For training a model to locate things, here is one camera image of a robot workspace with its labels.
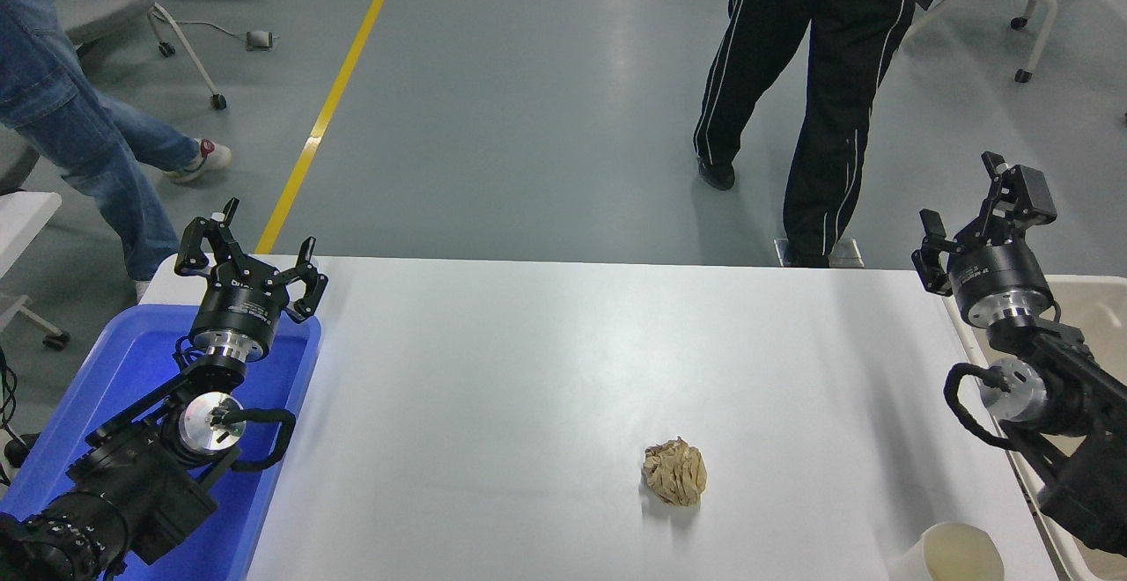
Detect white side table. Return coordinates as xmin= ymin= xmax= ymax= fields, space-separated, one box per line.
xmin=0 ymin=191 xmax=63 ymax=278

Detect blue plastic tray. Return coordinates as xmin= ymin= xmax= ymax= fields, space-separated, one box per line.
xmin=0 ymin=304 xmax=322 ymax=581

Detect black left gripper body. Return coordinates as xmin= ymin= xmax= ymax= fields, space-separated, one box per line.
xmin=190 ymin=273 xmax=291 ymax=346

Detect black cable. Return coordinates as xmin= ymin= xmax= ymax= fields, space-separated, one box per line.
xmin=0 ymin=348 xmax=20 ymax=485

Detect white paper cup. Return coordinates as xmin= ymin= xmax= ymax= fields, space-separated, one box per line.
xmin=889 ymin=521 xmax=1006 ymax=581

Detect person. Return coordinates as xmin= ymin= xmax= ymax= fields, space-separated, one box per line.
xmin=693 ymin=0 xmax=921 ymax=268
xmin=0 ymin=0 xmax=232 ymax=300

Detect crumpled tan paper ball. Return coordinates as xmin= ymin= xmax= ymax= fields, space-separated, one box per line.
xmin=642 ymin=438 xmax=708 ymax=508

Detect white-framed wheeled chair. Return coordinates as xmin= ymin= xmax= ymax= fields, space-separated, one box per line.
xmin=907 ymin=0 xmax=1127 ymax=85

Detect large pale bin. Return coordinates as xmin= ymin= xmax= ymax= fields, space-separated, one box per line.
xmin=942 ymin=275 xmax=1127 ymax=581

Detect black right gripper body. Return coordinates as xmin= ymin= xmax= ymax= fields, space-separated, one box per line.
xmin=947 ymin=240 xmax=1051 ymax=309

